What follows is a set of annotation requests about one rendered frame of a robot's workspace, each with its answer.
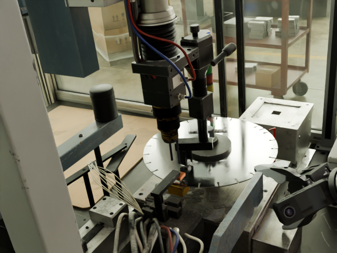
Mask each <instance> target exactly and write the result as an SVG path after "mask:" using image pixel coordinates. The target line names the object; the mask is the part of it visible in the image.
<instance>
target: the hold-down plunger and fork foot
mask: <svg viewBox="0 0 337 253"><path fill-rule="evenodd" d="M197 125H198V138H179V140H178V143H179V152H180V160H181V163H180V164H182V165H184V166H187V165H188V163H187V157H189V158H190V160H191V162H192V161H193V155H192V151H205V150H213V137H208V125H207V119H205V120H197ZM175 151H177V146H176V142H175Z"/></svg>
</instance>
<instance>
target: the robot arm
mask: <svg viewBox="0 0 337 253"><path fill-rule="evenodd" d="M288 165H289V163H288V162H287V161H284V160H281V161H278V162H275V163H272V164H259V165H256V166H254V169H255V170H256V171H257V172H262V173H263V175H264V176H266V177H270V178H272V179H274V180H275V182H277V183H279V184H282V183H284V182H285V181H288V182H289V183H288V189H287V191H288V192H290V195H288V196H286V197H284V198H282V199H280V200H278V201H276V202H274V203H273V210H274V212H275V214H276V216H277V218H278V220H279V222H280V223H282V224H283V226H282V229H283V230H292V229H296V228H300V227H302V226H305V225H308V224H309V223H310V222H312V221H313V220H314V219H315V218H316V213H317V212H318V211H319V210H321V209H323V208H325V207H327V206H329V205H331V204H333V203H335V202H337V167H336V168H334V169H333V170H331V169H330V167H329V165H328V163H323V164H318V165H313V166H308V167H306V168H305V169H303V170H302V171H301V172H299V173H298V172H297V171H296V170H295V169H293V168H291V167H288ZM312 167H316V168H312ZM324 167H326V168H324ZM327 169H328V170H327ZM328 171H329V172H328Z"/></svg>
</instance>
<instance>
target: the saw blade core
mask: <svg viewBox="0 0 337 253"><path fill-rule="evenodd" d="M216 118H217V117H209V118H207V121H210V122H211V123H210V126H212V127H213V128H214V129H228V132H227V133H215V134H221V135H224V136H226V137H228V138H229V139H230V140H231V142H232V148H231V150H230V152H229V153H228V154H226V155H224V156H222V157H220V158H216V159H198V158H195V157H193V161H192V162H190V163H189V164H188V165H187V166H184V165H182V164H179V163H178V155H177V151H175V143H172V153H173V161H171V155H170V147H169V144H167V143H165V142H164V141H163V140H162V138H161V132H159V133H157V134H156V135H154V136H153V137H152V138H151V139H150V140H149V141H148V143H147V144H146V146H145V148H144V151H143V160H144V163H145V165H146V167H147V168H148V169H149V170H150V171H151V172H152V173H153V174H154V175H155V176H157V177H159V178H160V179H162V180H163V179H164V178H165V177H166V176H167V175H168V174H169V173H170V171H171V170H177V171H180V172H184V173H186V175H185V176H184V178H183V179H182V180H181V181H178V180H175V181H174V182H173V184H174V183H175V182H177V184H176V185H180V184H181V186H185V187H194V188H198V186H199V184H200V188H216V187H218V183H219V186H220V187H224V186H230V185H234V184H238V182H239V183H242V182H245V181H247V180H250V179H252V177H253V175H254V174H255V173H256V170H255V169H254V166H256V165H259V164H272V163H273V162H274V161H275V159H276V157H277V153H278V145H277V142H276V140H275V138H274V137H273V135H272V134H271V133H270V132H268V131H267V130H266V129H263V130H259V129H262V127H261V126H258V125H256V124H254V123H251V122H248V121H245V120H241V119H235V118H233V119H232V118H228V117H218V118H217V120H216ZM180 124H181V126H180V128H179V129H178V133H179V138H193V137H195V136H198V134H188V130H198V125H197V119H192V120H188V122H187V121H183V122H181V123H180ZM235 179H236V180H237V181H238V182H237V181H236V180H235ZM182 181H183V182H182ZM181 182H182V183H181Z"/></svg>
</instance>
